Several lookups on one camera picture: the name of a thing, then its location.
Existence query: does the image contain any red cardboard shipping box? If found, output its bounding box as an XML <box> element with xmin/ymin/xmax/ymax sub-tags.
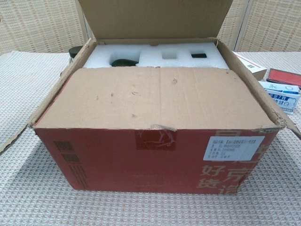
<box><xmin>0</xmin><ymin>0</ymin><xmax>301</xmax><ymax>196</ymax></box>

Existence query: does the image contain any white foam insert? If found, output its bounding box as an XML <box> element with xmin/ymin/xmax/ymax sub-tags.
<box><xmin>84</xmin><ymin>42</ymin><xmax>230</xmax><ymax>70</ymax></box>

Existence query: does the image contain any white orange product box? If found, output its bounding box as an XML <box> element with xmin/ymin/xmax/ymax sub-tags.
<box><xmin>231</xmin><ymin>52</ymin><xmax>268</xmax><ymax>80</ymax></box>

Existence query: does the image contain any blue white toothpaste box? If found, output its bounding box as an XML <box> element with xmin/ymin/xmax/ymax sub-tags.
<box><xmin>258</xmin><ymin>81</ymin><xmax>301</xmax><ymax>115</ymax></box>

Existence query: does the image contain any black ceramic teapot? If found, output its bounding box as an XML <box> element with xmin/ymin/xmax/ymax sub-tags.
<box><xmin>111</xmin><ymin>58</ymin><xmax>139</xmax><ymax>67</ymax></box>

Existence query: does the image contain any glass jar with black lid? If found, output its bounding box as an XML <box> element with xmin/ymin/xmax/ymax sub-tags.
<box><xmin>68</xmin><ymin>46</ymin><xmax>83</xmax><ymax>64</ymax></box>

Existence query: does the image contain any beige woven tablecloth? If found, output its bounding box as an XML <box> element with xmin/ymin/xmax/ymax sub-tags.
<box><xmin>0</xmin><ymin>50</ymin><xmax>301</xmax><ymax>226</ymax></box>

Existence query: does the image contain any red stamp ink pad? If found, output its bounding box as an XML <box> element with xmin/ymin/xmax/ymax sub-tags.
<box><xmin>268</xmin><ymin>67</ymin><xmax>301</xmax><ymax>83</ymax></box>

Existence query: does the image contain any woven folding screen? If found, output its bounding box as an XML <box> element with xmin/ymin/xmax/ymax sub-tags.
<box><xmin>0</xmin><ymin>0</ymin><xmax>301</xmax><ymax>54</ymax></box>

